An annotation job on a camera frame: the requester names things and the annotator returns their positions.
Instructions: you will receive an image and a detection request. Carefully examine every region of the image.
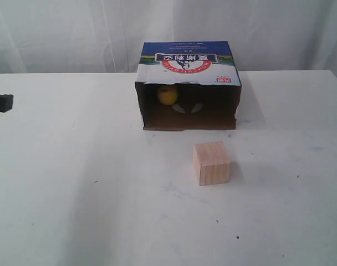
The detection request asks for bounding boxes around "yellow tennis ball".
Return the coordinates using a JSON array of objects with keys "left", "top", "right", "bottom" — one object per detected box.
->
[{"left": 157, "top": 85, "right": 178, "bottom": 106}]

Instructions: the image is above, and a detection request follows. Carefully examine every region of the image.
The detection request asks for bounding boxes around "white backdrop curtain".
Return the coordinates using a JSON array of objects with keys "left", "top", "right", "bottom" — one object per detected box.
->
[{"left": 0, "top": 1, "right": 337, "bottom": 75}]

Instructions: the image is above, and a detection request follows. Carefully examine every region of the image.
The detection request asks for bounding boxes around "blue white cardboard box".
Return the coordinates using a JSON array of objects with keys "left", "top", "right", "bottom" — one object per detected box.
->
[{"left": 135, "top": 41, "right": 242, "bottom": 131}]

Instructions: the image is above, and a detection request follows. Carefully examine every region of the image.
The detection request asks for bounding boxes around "light wooden cube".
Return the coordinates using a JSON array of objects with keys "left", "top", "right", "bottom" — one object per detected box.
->
[{"left": 192, "top": 141, "right": 231, "bottom": 186}]

